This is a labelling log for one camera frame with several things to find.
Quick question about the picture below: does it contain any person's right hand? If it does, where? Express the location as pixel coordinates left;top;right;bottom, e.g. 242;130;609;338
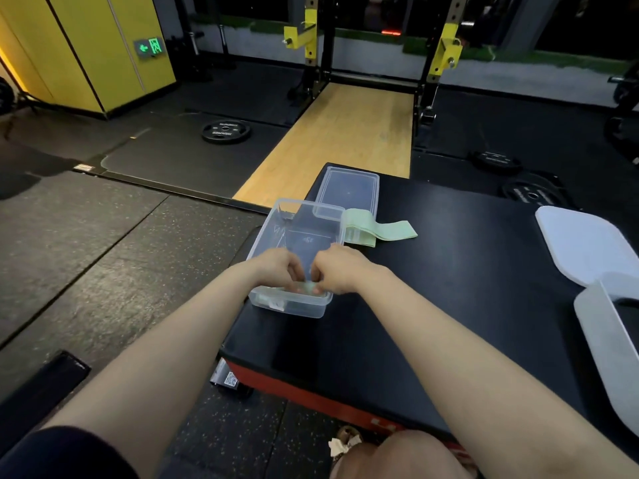
310;243;380;296

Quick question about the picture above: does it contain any person's left hand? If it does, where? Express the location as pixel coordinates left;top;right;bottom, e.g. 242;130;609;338
248;247;306;295

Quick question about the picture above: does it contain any clear plastic container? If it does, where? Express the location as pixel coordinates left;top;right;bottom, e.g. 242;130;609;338
246;198;346;319

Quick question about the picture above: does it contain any white plastic bin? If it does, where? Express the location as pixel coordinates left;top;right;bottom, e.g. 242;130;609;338
573;271;639;437

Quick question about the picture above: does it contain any person's left forearm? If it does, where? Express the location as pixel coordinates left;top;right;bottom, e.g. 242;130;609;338
42;263;270;479

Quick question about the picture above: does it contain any person's right forearm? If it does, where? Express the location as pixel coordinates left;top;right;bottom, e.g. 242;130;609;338
359;266;639;479

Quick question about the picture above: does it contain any person's left leg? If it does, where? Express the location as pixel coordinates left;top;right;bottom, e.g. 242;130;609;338
331;429;475;479

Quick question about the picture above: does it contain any clear plastic lid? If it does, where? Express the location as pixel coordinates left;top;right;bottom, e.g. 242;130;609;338
313;166;381;223

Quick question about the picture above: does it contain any wooden lifting platform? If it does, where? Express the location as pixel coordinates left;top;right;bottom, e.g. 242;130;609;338
233;82;415;209

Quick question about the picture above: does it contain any black plyo platform red side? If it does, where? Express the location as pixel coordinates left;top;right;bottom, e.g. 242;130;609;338
219;162;639;444

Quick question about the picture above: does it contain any black weight plate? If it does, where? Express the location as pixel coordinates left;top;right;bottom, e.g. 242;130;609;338
201;119;253;145
471;150;524;175
501;172;575;208

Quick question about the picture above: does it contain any brown sandal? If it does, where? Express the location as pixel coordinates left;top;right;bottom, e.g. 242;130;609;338
328;426;363;462

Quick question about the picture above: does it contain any black upright bar holder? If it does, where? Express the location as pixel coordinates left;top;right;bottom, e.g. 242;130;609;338
217;24;238;71

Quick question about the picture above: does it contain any yellow black squat rack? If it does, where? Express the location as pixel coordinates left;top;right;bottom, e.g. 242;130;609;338
283;0;465;145

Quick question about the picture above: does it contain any white plastic lid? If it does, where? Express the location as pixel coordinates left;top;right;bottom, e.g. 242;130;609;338
534;206;639;289

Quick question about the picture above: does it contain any green exit sign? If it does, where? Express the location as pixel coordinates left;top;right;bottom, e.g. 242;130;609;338
133;36;167;61

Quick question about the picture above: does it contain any black flat floor pad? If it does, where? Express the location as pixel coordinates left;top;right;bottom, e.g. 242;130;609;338
0;349;92;457

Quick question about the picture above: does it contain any dark navy shirt sleeve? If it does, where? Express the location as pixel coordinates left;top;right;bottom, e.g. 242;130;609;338
0;426;140;479

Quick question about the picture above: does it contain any yellow black exercise machine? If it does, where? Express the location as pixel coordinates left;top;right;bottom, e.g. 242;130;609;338
604;64;639;165

